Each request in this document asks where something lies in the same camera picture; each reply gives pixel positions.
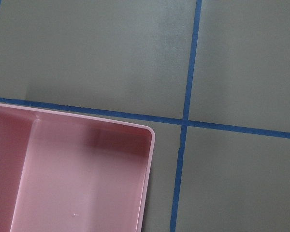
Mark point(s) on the pink plastic bin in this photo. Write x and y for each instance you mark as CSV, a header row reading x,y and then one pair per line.
x,y
63,172

